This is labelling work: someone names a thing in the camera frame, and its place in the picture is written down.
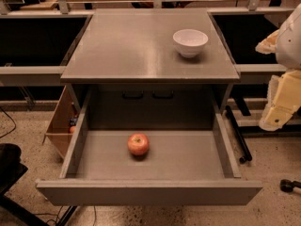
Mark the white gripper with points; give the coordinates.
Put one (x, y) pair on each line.
(290, 46)

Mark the red apple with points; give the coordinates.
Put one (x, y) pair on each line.
(138, 144)

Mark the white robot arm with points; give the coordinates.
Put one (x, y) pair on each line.
(288, 46)

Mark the open grey top drawer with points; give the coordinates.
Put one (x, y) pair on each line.
(190, 160)

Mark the grey cabinet counter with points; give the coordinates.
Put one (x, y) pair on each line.
(136, 45)

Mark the black pole on floor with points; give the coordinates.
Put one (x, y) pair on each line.
(246, 154)

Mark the white ceramic bowl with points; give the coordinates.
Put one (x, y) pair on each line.
(189, 42)

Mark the black caster wheel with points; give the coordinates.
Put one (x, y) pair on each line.
(288, 186)

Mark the small orange ball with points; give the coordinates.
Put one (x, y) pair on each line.
(72, 129)

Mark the wooden side box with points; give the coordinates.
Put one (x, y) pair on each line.
(58, 131)

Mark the black chair base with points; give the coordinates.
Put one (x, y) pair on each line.
(23, 201)

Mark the right black drawer handle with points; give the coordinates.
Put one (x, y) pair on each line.
(165, 95)

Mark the black drawer handle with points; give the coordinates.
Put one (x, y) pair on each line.
(132, 95)
(165, 95)

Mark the left black drawer handle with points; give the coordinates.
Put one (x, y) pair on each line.
(132, 95)

